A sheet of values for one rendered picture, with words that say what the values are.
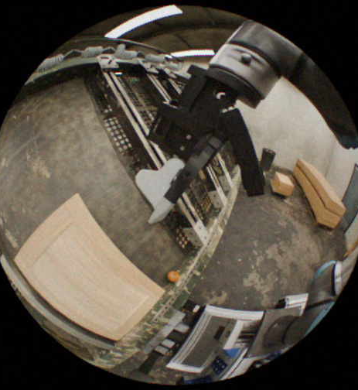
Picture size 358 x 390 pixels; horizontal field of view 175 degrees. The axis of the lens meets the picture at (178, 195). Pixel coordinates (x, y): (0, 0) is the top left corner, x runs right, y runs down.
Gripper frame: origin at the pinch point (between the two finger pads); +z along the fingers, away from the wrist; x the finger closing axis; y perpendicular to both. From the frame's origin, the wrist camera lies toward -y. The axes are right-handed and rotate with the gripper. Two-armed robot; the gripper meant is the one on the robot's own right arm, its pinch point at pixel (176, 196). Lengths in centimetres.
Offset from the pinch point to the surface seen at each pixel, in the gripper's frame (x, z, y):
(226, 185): -69, 29, -25
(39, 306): 51, 23, 14
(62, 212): 15.6, 16.4, 22.8
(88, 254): 17.8, 23.3, 10.5
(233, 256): -67, 96, -101
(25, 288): 49, 19, 20
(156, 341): 42, 47, -34
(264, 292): -25, 70, -151
